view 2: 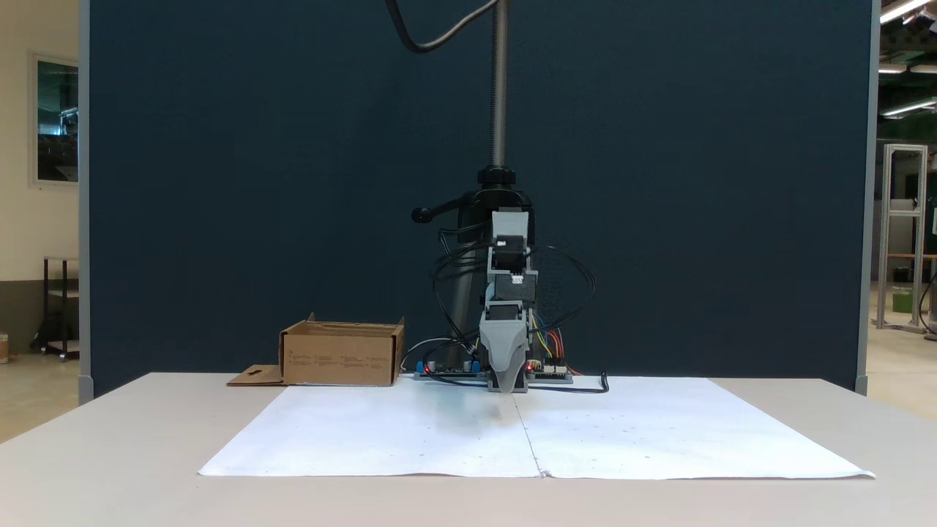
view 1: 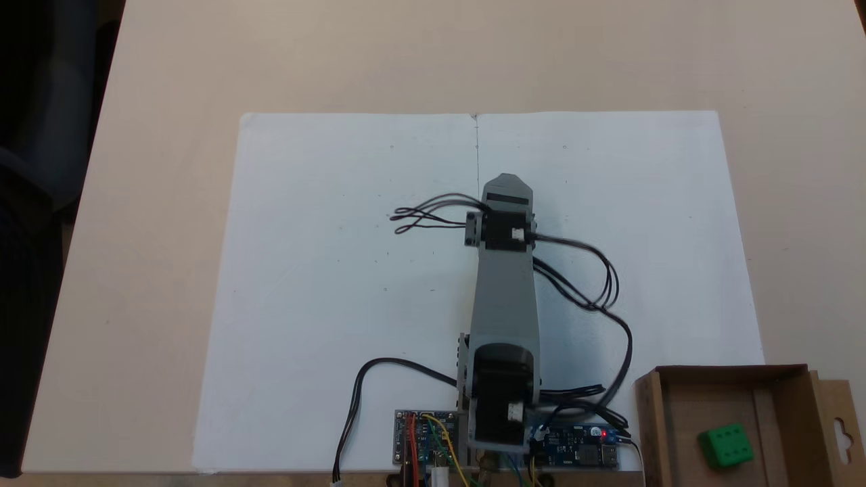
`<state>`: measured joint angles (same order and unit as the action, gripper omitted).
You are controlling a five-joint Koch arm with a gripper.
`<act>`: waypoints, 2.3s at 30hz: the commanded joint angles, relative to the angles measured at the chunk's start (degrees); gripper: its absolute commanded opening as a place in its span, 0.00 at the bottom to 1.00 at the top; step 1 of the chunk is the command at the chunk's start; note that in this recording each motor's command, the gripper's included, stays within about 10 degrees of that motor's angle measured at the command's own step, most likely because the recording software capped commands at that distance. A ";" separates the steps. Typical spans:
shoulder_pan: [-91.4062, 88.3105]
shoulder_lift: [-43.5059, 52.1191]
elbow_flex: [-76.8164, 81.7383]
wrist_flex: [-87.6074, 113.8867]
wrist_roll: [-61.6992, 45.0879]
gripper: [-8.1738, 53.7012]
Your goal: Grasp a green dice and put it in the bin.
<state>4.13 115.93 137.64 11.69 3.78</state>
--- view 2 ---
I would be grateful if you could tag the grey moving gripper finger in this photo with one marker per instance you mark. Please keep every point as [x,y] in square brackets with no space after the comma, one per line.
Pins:
[504,344]

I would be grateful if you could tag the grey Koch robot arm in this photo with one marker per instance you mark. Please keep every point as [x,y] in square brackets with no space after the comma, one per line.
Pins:
[510,223]

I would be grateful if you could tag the green bin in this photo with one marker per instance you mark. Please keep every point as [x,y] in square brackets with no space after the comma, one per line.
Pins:
[902,301]

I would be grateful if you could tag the blue circuit board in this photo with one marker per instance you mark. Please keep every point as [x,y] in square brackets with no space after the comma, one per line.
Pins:
[446,374]

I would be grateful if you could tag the white paper sheet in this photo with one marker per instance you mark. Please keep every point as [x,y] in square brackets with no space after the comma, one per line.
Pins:
[381,432]
[695,432]

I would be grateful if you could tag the brown cardboard box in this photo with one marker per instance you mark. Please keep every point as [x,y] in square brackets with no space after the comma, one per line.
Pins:
[340,359]

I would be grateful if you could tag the dark blue partition panel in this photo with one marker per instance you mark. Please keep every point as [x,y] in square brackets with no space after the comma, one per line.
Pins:
[256,183]

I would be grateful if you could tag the black shelf cart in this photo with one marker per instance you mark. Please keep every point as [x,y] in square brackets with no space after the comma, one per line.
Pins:
[62,307]

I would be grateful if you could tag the ceiling light strip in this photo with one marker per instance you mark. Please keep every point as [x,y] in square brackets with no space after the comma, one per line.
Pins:
[908,108]

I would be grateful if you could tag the black camera stand with pole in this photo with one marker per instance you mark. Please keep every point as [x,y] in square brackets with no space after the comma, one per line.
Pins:
[498,110]

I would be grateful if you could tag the aluminium profile frame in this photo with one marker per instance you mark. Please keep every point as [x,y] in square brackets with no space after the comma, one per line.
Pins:
[921,219]

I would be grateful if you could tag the framed wall window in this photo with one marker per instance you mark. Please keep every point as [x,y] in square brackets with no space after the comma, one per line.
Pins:
[57,121]

